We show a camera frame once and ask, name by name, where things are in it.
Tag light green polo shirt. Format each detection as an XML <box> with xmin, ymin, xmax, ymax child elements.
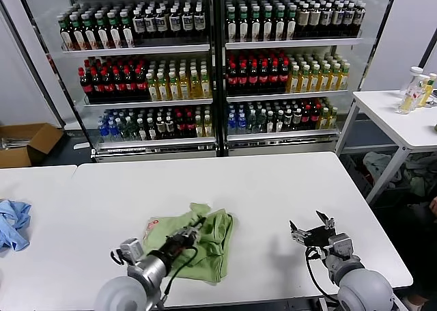
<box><xmin>141</xmin><ymin>202</ymin><xmax>236</xmax><ymax>286</ymax></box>

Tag grey green clothes pile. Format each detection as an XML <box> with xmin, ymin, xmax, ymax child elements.
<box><xmin>362</xmin><ymin>152</ymin><xmax>403</xmax><ymax>189</ymax></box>
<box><xmin>404</xmin><ymin>153</ymin><xmax>437</xmax><ymax>200</ymax></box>

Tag dark drink bottle beige label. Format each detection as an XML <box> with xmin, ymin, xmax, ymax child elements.
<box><xmin>343</xmin><ymin>3</ymin><xmax>355</xmax><ymax>38</ymax></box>
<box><xmin>353</xmin><ymin>3</ymin><xmax>366</xmax><ymax>37</ymax></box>
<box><xmin>309</xmin><ymin>3</ymin><xmax>323</xmax><ymax>38</ymax></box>
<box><xmin>333</xmin><ymin>3</ymin><xmax>345</xmax><ymax>38</ymax></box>
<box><xmin>321</xmin><ymin>3</ymin><xmax>334</xmax><ymax>38</ymax></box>
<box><xmin>297</xmin><ymin>3</ymin><xmax>311</xmax><ymax>38</ymax></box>

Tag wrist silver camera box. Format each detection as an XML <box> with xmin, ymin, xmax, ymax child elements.
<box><xmin>119</xmin><ymin>238</ymin><xmax>145</xmax><ymax>266</ymax></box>
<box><xmin>327</xmin><ymin>232</ymin><xmax>354</xmax><ymax>258</ymax></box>

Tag tea bottle green cap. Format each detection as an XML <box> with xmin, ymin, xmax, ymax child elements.
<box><xmin>59</xmin><ymin>15</ymin><xmax>74</xmax><ymax>51</ymax></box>
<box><xmin>119</xmin><ymin>11</ymin><xmax>136</xmax><ymax>49</ymax></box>
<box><xmin>70</xmin><ymin>14</ymin><xmax>86</xmax><ymax>51</ymax></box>
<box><xmin>82</xmin><ymin>13</ymin><xmax>98</xmax><ymax>51</ymax></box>
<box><xmin>274</xmin><ymin>5</ymin><xmax>287</xmax><ymax>42</ymax></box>
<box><xmin>250</xmin><ymin>5</ymin><xmax>263</xmax><ymax>43</ymax></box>
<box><xmin>107</xmin><ymin>12</ymin><xmax>124</xmax><ymax>49</ymax></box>
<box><xmin>95</xmin><ymin>12</ymin><xmax>111</xmax><ymax>50</ymax></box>
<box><xmin>285</xmin><ymin>4</ymin><xmax>298</xmax><ymax>42</ymax></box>
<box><xmin>238</xmin><ymin>5</ymin><xmax>251</xmax><ymax>44</ymax></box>
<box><xmin>262</xmin><ymin>5</ymin><xmax>275</xmax><ymax>43</ymax></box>
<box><xmin>225</xmin><ymin>5</ymin><xmax>239</xmax><ymax>44</ymax></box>

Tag white side table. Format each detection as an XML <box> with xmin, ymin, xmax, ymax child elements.
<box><xmin>335</xmin><ymin>90</ymin><xmax>437</xmax><ymax>206</ymax></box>

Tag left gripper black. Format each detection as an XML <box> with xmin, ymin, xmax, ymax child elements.
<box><xmin>165</xmin><ymin>217</ymin><xmax>208</xmax><ymax>256</ymax></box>

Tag yellow bottle green ring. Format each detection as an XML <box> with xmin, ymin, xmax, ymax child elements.
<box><xmin>417</xmin><ymin>72</ymin><xmax>437</xmax><ymax>109</ymax></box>

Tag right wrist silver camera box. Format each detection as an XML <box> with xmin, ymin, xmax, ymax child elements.
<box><xmin>327</xmin><ymin>232</ymin><xmax>354</xmax><ymax>258</ymax></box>

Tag brown cardboard box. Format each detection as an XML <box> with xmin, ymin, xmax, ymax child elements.
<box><xmin>0</xmin><ymin>122</ymin><xmax>66</xmax><ymax>169</ymax></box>

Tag clear bottle yellow liquid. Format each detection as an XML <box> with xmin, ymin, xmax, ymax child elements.
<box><xmin>395</xmin><ymin>74</ymin><xmax>430</xmax><ymax>116</ymax></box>

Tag silver metal parts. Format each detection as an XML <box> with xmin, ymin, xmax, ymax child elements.
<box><xmin>0</xmin><ymin>137</ymin><xmax>30</xmax><ymax>150</ymax></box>

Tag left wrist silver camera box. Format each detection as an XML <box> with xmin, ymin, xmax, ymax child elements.
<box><xmin>119</xmin><ymin>238</ymin><xmax>145</xmax><ymax>266</ymax></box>

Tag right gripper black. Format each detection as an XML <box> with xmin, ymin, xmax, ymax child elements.
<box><xmin>289</xmin><ymin>210</ymin><xmax>336</xmax><ymax>249</ymax></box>

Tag clear bottle red print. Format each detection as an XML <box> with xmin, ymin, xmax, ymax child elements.
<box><xmin>399</xmin><ymin>66</ymin><xmax>423</xmax><ymax>100</ymax></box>

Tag white display shelf unit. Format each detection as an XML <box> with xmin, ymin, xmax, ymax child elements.
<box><xmin>218</xmin><ymin>0</ymin><xmax>400</xmax><ymax>159</ymax></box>
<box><xmin>13</xmin><ymin>0</ymin><xmax>221</xmax><ymax>164</ymax></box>

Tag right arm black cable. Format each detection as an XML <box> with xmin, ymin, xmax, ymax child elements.
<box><xmin>305</xmin><ymin>245</ymin><xmax>341</xmax><ymax>297</ymax></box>

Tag dark drink bottle blue label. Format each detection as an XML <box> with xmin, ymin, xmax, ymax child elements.
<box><xmin>156</xmin><ymin>8</ymin><xmax>170</xmax><ymax>40</ymax></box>
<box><xmin>193</xmin><ymin>5</ymin><xmax>207</xmax><ymax>38</ymax></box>
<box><xmin>169</xmin><ymin>7</ymin><xmax>182</xmax><ymax>39</ymax></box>
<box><xmin>132</xmin><ymin>9</ymin><xmax>146</xmax><ymax>40</ymax></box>
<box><xmin>181</xmin><ymin>6</ymin><xmax>195</xmax><ymax>39</ymax></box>
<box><xmin>144</xmin><ymin>8</ymin><xmax>158</xmax><ymax>40</ymax></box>

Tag light blue shirt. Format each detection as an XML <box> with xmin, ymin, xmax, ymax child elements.
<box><xmin>0</xmin><ymin>198</ymin><xmax>33</xmax><ymax>252</ymax></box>

